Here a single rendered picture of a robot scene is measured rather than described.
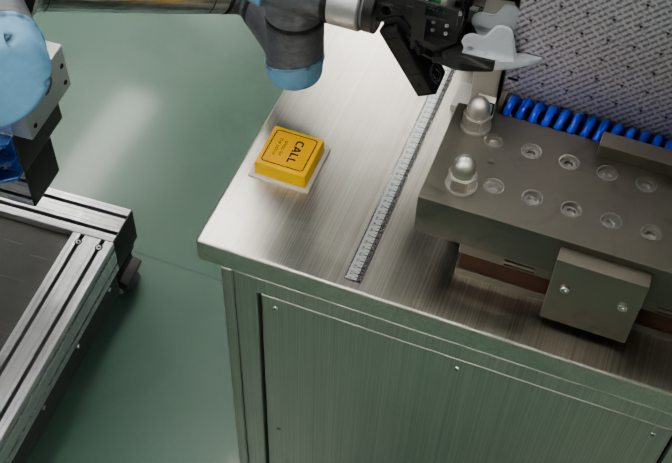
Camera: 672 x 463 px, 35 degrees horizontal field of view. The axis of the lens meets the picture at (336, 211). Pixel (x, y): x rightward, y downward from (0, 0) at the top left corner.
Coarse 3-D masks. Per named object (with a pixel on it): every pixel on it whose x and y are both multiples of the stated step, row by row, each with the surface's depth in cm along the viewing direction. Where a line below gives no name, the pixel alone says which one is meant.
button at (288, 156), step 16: (272, 144) 136; (288, 144) 136; (304, 144) 136; (320, 144) 137; (256, 160) 135; (272, 160) 135; (288, 160) 135; (304, 160) 135; (272, 176) 135; (288, 176) 134; (304, 176) 133
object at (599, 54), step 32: (544, 0) 116; (576, 0) 115; (608, 0) 113; (544, 32) 120; (576, 32) 118; (608, 32) 117; (640, 32) 115; (544, 64) 123; (576, 64) 121; (608, 64) 120; (640, 64) 118; (544, 96) 127; (576, 96) 125; (608, 96) 123; (640, 96) 121; (640, 128) 125
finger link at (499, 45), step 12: (468, 36) 121; (480, 36) 121; (492, 36) 120; (504, 36) 120; (468, 48) 123; (480, 48) 122; (492, 48) 122; (504, 48) 121; (504, 60) 122; (516, 60) 122; (528, 60) 122; (540, 60) 122
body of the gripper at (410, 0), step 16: (368, 0) 122; (384, 0) 123; (400, 0) 122; (416, 0) 119; (432, 0) 120; (448, 0) 120; (464, 0) 121; (368, 16) 123; (384, 16) 125; (400, 16) 124; (416, 16) 120; (432, 16) 120; (448, 16) 119; (464, 16) 125; (368, 32) 126; (416, 32) 122; (432, 32) 123; (448, 32) 122; (464, 32) 126; (416, 48) 124; (432, 48) 123; (448, 48) 123
